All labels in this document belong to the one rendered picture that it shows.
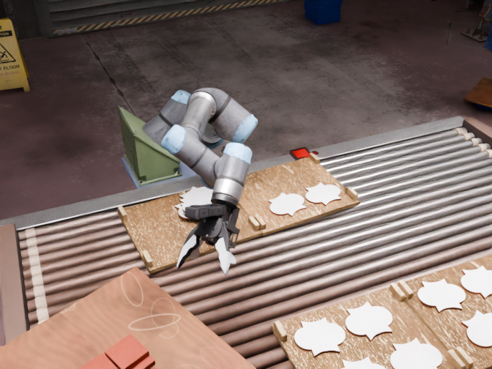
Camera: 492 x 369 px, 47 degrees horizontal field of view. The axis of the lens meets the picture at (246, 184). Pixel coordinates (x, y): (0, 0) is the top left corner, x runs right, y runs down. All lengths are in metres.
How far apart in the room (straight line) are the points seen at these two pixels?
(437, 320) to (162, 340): 0.79
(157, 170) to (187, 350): 1.01
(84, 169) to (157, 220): 2.12
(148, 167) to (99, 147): 2.06
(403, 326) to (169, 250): 0.78
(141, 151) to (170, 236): 0.44
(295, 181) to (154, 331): 0.93
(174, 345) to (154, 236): 0.57
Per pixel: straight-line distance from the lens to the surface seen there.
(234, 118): 1.87
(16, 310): 1.80
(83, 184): 3.94
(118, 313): 1.59
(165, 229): 1.98
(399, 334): 1.69
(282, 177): 2.22
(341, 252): 1.93
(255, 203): 2.08
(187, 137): 1.53
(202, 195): 2.04
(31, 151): 4.42
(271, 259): 1.87
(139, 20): 6.67
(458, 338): 1.73
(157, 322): 1.55
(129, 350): 1.28
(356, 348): 1.64
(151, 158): 2.27
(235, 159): 1.46
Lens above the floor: 2.20
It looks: 35 degrees down
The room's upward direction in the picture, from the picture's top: straight up
